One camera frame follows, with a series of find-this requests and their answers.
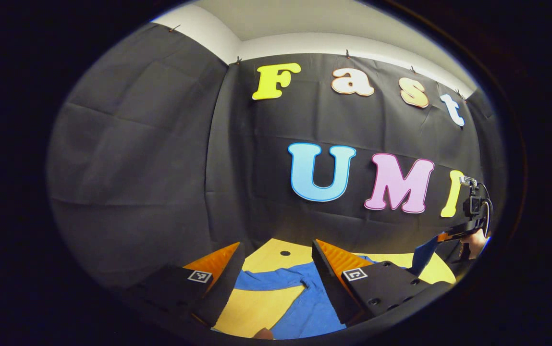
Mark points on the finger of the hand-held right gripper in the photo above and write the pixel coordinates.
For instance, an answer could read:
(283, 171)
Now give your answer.
(458, 231)

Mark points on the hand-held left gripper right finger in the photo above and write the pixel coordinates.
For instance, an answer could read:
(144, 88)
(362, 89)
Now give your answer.
(333, 288)

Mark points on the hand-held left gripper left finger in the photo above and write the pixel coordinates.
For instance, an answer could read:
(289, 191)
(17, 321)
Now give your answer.
(225, 283)

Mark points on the blue knit sweater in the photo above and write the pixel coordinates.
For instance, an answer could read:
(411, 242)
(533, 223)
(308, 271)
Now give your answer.
(314, 307)

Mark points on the black backdrop cloth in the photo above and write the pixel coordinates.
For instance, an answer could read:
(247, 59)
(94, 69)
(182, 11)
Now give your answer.
(160, 144)

